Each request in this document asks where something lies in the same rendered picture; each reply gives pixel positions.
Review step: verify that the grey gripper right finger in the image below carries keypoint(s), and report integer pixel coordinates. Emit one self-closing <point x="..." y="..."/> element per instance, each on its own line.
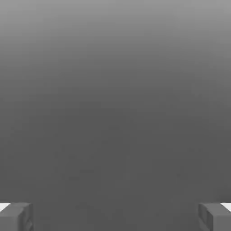
<point x="216" y="217"/>

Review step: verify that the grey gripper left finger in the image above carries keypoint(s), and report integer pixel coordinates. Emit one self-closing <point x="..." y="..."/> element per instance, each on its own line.
<point x="14" y="217"/>

